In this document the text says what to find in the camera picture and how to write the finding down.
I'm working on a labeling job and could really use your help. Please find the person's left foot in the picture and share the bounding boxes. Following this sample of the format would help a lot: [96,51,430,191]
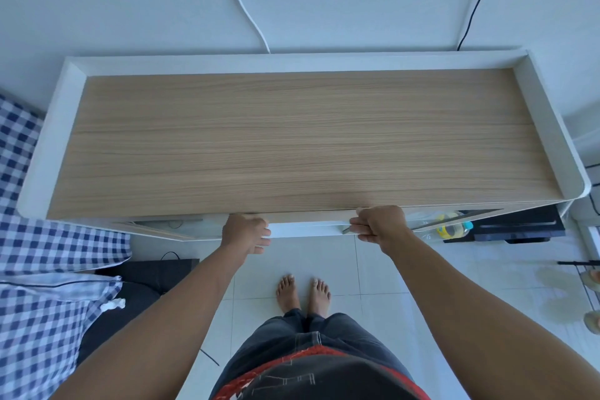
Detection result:
[275,274,302,314]

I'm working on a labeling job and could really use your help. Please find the black wire rack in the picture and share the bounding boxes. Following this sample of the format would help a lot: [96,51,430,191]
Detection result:
[557,259,600,312]

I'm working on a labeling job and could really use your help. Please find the black mattress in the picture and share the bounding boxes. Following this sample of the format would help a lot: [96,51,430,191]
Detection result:
[76,258,200,368]

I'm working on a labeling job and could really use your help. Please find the glass cabinet door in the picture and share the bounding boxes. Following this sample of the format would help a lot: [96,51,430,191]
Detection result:
[405,208,505,233]
[112,218,227,242]

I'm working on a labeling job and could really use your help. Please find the blue checked bedsheet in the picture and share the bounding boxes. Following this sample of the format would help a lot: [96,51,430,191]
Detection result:
[0,94,132,275]

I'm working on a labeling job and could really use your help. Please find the dark grey shorts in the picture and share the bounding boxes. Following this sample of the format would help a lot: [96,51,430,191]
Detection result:
[208,308,416,400]

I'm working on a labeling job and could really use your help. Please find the white cabinet with wooden top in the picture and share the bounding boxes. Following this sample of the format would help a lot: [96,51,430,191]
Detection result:
[16,49,592,243]

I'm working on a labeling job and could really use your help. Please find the white drawer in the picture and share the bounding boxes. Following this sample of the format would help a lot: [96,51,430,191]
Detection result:
[269,221,358,240]

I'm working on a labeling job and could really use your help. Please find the blue checked pillow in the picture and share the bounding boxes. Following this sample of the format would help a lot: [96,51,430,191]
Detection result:
[0,270,124,400]

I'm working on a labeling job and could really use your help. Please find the black media player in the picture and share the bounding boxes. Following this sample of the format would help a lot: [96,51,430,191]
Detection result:
[442,204,567,245]

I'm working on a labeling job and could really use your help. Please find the person's right foot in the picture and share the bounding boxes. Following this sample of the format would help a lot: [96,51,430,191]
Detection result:
[307,277,333,319]

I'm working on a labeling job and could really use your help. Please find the black shirt with red print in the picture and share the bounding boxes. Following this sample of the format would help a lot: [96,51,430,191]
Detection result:
[219,345,433,400]

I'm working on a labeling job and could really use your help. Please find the person's right forearm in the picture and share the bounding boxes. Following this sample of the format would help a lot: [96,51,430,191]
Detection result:
[382,229,600,400]

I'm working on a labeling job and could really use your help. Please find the yellow bottle with blue cap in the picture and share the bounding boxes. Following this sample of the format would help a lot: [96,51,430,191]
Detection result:
[435,212,474,240]

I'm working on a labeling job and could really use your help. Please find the person's left hand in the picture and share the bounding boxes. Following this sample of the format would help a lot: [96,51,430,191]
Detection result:
[220,213,273,256]

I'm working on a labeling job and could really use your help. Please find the person's foot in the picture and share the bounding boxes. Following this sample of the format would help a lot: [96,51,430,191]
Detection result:
[307,277,333,319]
[275,274,302,314]

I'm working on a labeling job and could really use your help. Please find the person's right hand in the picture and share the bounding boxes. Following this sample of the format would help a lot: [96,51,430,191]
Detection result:
[349,206,415,257]

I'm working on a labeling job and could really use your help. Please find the person's left forearm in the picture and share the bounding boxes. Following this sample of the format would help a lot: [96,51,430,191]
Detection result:
[49,243,249,400]

